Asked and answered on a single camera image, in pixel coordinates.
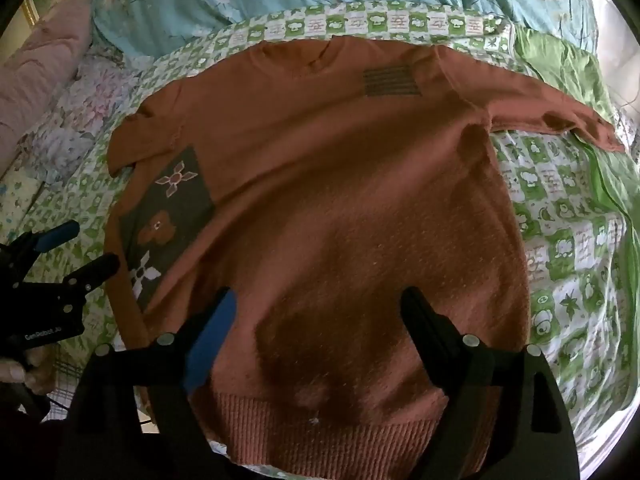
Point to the orange knitted sweater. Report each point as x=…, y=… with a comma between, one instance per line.
x=320, y=220

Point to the person's left hand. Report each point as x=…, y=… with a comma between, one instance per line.
x=22, y=367

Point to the plain green cloth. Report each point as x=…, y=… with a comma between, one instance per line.
x=565, y=70

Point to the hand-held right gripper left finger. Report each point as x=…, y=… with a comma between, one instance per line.
x=214, y=342

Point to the gold picture frame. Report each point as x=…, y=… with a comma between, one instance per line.
x=31, y=10

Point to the pink floral pillow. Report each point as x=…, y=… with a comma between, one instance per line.
x=82, y=110

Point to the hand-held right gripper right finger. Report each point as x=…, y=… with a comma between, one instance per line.
x=425, y=332

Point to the green checkered printed blanket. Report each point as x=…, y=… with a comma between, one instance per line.
x=570, y=260

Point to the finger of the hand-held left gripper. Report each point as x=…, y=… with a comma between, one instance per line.
x=95, y=271
x=57, y=236

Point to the pink quilted cloth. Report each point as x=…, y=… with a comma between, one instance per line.
x=45, y=55

